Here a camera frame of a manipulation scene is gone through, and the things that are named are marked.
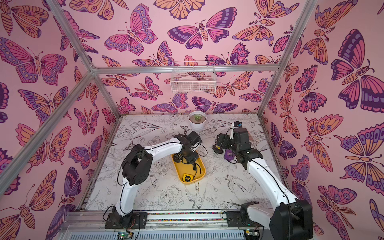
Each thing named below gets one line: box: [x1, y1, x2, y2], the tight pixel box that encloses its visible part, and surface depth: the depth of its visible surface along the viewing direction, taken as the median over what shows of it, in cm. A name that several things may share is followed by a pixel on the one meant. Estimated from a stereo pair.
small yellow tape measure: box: [183, 174, 194, 182], surface depth 87 cm
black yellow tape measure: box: [211, 143, 224, 155], surface depth 99 cm
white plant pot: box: [188, 110, 207, 133], surface depth 106 cm
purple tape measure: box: [224, 149, 235, 161], surface depth 97 cm
